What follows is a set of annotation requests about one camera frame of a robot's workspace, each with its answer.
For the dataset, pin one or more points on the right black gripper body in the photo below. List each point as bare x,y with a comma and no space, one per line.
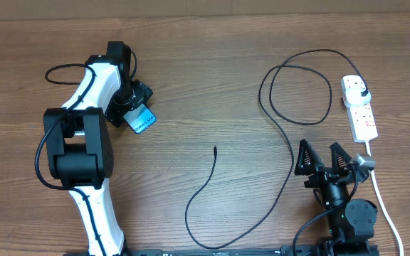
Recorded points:
322,178

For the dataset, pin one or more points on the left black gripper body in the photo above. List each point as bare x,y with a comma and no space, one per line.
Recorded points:
131,95

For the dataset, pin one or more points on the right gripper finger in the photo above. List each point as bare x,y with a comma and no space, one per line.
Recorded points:
340,159
308,161

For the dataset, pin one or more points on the Samsung Galaxy smartphone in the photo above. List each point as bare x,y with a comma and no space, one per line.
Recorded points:
140,119

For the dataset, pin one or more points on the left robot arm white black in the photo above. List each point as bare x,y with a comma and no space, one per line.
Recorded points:
75,153

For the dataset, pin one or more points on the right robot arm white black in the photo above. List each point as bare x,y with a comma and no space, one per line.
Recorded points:
351,220

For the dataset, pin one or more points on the white charger plug adapter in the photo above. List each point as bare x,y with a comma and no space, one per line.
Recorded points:
354,97

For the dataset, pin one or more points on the white power strip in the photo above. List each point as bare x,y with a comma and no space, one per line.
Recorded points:
361,118

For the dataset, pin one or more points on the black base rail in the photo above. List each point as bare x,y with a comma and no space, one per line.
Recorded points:
285,250

